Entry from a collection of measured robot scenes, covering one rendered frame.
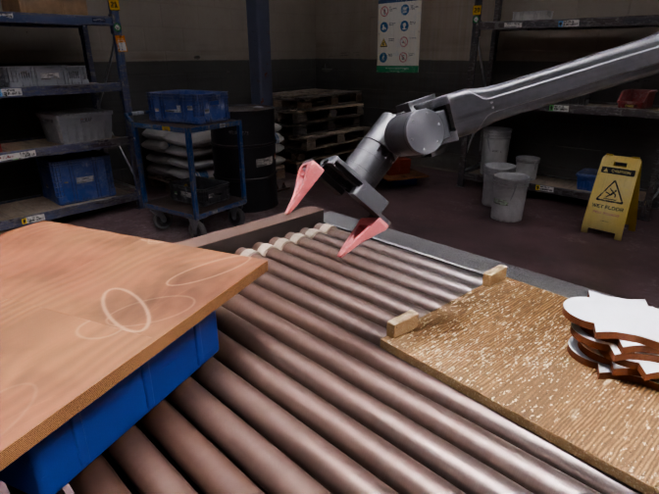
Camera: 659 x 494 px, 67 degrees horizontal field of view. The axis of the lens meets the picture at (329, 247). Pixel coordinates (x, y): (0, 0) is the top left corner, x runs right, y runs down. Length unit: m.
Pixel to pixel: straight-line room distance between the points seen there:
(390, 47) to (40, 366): 6.14
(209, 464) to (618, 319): 0.56
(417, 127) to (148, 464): 0.50
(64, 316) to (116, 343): 0.11
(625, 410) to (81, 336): 0.65
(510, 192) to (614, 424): 3.74
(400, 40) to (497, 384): 5.91
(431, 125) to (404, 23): 5.78
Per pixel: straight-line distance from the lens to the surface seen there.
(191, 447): 0.64
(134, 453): 0.65
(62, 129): 4.60
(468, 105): 0.75
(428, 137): 0.66
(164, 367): 0.68
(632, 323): 0.77
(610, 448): 0.67
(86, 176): 4.74
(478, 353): 0.76
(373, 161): 0.69
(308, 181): 0.66
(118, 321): 0.66
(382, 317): 0.87
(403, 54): 6.42
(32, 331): 0.68
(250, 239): 1.19
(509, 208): 4.41
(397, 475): 0.60
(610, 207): 4.35
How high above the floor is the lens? 1.34
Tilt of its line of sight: 22 degrees down
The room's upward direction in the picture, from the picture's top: straight up
